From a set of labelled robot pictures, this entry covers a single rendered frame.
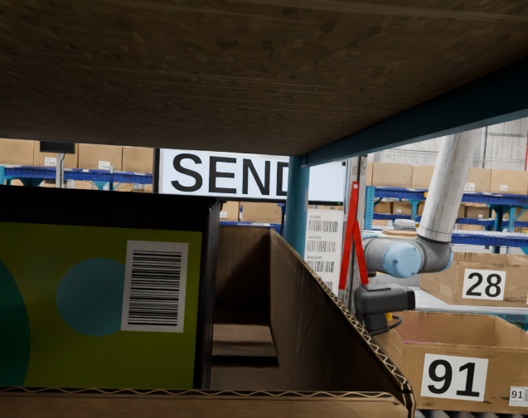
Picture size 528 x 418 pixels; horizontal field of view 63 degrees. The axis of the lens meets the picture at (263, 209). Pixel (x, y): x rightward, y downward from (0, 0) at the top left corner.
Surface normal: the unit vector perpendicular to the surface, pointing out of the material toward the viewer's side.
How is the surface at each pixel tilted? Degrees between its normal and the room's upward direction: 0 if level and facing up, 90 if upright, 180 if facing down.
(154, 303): 82
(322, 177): 86
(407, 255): 90
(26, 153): 90
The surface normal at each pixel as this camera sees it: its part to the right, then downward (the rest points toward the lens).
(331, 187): 0.40, 0.00
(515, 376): 0.01, 0.06
